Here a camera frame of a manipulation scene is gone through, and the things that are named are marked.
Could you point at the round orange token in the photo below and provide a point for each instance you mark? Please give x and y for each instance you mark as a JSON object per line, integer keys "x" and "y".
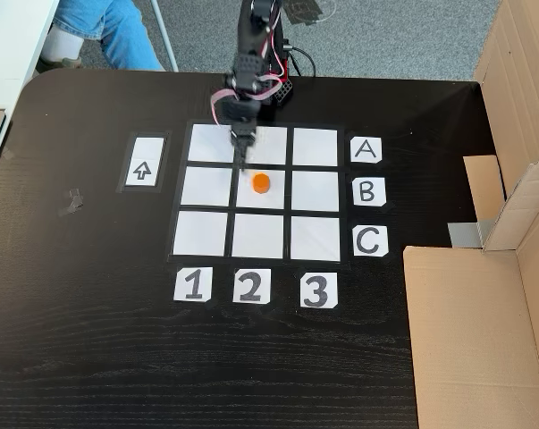
{"x": 261, "y": 183}

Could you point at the white grid sheet black tape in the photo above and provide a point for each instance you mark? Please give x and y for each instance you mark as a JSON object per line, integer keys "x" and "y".
{"x": 314, "y": 192}

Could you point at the paper sheet with arrow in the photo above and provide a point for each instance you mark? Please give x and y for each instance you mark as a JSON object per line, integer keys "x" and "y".
{"x": 144, "y": 172}

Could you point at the white metal desk leg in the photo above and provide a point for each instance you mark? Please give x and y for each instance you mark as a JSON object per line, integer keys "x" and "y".
{"x": 164, "y": 36}

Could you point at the black tape patch on carpet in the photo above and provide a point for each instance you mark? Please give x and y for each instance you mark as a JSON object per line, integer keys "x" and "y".
{"x": 302, "y": 11}

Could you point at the paper sheet letter A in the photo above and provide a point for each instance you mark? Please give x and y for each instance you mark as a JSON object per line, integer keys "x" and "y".
{"x": 366, "y": 150}

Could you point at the paper sheet letter B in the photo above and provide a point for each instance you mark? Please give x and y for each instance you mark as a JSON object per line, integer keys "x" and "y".
{"x": 369, "y": 192}

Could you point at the paper sheet number 2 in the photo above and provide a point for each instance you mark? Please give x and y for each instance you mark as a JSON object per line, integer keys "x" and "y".
{"x": 251, "y": 286}

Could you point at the person's leg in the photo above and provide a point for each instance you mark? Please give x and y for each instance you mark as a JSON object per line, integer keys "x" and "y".
{"x": 108, "y": 31}

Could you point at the paper sheet number 1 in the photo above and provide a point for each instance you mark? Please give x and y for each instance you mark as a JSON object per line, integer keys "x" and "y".
{"x": 192, "y": 285}

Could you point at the paper sheet letter C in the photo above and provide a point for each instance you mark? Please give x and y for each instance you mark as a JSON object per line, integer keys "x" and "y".
{"x": 370, "y": 241}

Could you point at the paper sheet number 3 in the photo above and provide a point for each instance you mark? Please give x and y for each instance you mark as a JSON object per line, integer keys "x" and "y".
{"x": 318, "y": 290}

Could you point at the clear tape scraps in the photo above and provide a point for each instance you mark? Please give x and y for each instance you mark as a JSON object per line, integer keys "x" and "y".
{"x": 71, "y": 202}

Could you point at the white desk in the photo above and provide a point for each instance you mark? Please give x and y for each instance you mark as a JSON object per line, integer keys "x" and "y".
{"x": 10, "y": 49}

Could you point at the brown cardboard screen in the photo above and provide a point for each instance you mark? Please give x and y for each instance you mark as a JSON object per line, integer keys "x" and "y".
{"x": 465, "y": 335}

